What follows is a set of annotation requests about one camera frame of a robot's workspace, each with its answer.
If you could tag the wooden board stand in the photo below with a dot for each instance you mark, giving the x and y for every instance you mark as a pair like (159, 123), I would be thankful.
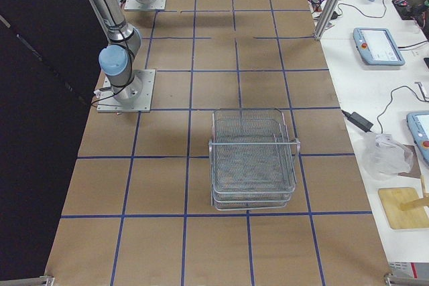
(404, 208)

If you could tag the teach pendant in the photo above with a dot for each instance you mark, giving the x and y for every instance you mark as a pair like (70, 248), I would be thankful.
(418, 125)
(377, 47)

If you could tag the lower teach pendant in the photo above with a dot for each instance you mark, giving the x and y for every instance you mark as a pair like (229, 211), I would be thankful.
(418, 125)

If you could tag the black power adapter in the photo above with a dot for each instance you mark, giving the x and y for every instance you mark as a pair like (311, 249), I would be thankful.
(359, 121)

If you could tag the clear plastic bag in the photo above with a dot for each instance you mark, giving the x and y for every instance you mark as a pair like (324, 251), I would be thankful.
(383, 154)

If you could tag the silver wire mesh shelf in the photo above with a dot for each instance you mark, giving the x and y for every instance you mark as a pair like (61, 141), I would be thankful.
(251, 159)

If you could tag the upper teach pendant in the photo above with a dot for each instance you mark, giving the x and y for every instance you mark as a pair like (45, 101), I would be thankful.
(377, 47)

